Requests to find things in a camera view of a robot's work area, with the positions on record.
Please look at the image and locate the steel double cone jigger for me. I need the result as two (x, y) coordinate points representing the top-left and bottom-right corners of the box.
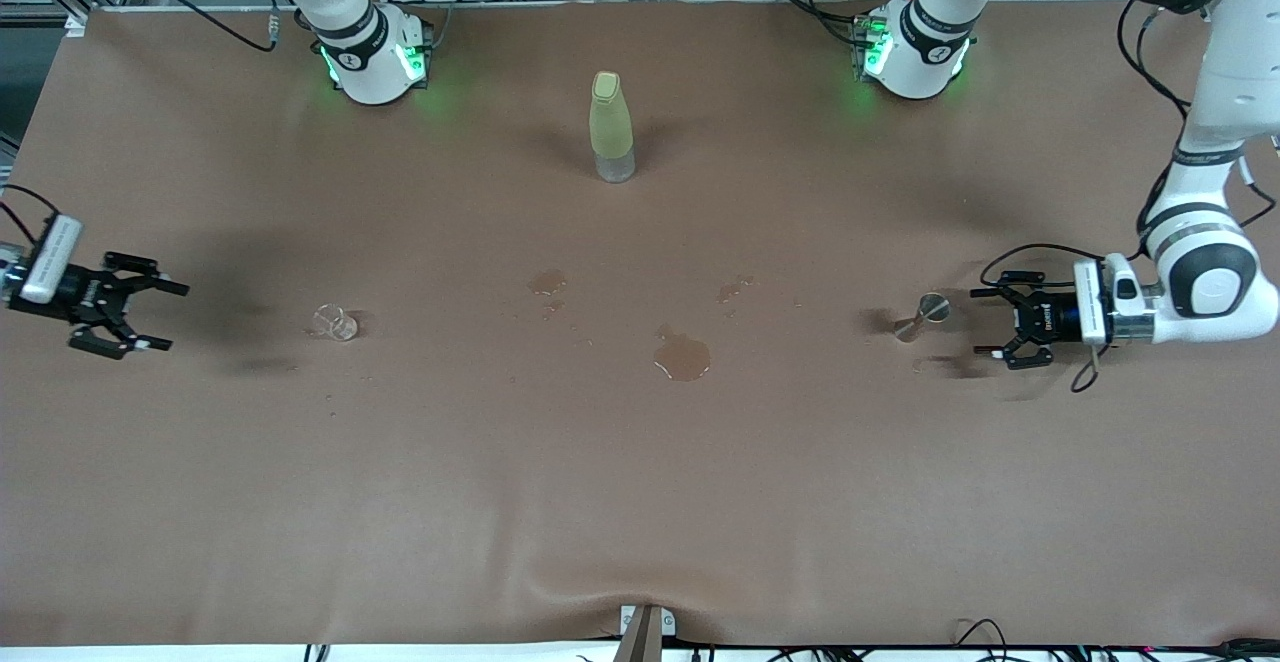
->
(893, 293), (951, 344)

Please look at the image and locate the clear glass measuring beaker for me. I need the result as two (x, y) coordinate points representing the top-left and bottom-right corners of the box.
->
(313, 304), (359, 343)

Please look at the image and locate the large liquid puddle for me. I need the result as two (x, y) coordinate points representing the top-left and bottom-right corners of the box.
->
(653, 322), (713, 383)

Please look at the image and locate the brown table cloth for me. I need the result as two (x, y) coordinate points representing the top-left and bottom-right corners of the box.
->
(0, 0), (1280, 648)

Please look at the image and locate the green bottle with glass base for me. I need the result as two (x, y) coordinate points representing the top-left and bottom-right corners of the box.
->
(588, 70), (637, 184)

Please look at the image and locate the thin black cable loop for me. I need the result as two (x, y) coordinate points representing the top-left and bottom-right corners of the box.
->
(950, 619), (1009, 662)

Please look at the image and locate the metal table edge bracket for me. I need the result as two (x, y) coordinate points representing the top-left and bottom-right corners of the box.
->
(618, 604), (677, 662)

